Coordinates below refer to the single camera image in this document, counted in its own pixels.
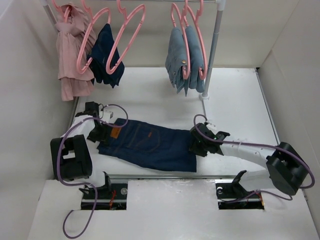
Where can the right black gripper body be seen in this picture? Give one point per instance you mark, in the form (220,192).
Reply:
(198,147)

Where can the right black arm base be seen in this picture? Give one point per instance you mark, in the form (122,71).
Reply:
(232,196)

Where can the dark blue denim trousers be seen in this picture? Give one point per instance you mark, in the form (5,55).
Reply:
(151,146)

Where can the pink hanger right jeans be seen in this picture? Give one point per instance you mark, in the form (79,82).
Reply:
(192,19)

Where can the light blue jeans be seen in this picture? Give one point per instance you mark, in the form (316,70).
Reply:
(175,61)
(196,61)

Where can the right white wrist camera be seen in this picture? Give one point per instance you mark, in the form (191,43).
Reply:
(210,125)

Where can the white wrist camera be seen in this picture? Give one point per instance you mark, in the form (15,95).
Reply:
(105,114)
(210,125)

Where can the light blue jeans right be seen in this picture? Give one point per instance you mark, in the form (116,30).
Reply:
(196,61)

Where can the light blue jeans left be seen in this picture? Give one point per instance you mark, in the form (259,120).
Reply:
(175,61)

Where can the pink hanger jeans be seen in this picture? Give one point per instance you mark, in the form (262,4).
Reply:
(186,68)
(192,19)

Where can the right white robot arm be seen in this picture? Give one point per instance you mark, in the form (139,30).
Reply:
(281,166)

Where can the pink pleated skirt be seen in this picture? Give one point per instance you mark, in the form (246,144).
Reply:
(68,44)

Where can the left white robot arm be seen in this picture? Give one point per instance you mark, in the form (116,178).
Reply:
(71,159)

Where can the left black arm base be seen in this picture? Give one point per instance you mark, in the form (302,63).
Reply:
(109,197)

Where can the pink hanger left jeans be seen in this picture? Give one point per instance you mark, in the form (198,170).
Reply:
(186,68)

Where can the pink hanger with skirt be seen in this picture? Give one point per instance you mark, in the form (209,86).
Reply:
(65,13)

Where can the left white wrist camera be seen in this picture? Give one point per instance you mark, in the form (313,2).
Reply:
(105,114)

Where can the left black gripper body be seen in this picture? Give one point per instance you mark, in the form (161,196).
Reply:
(100,133)

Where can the metal clothes rack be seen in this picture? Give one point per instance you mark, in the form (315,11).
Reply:
(220,6)

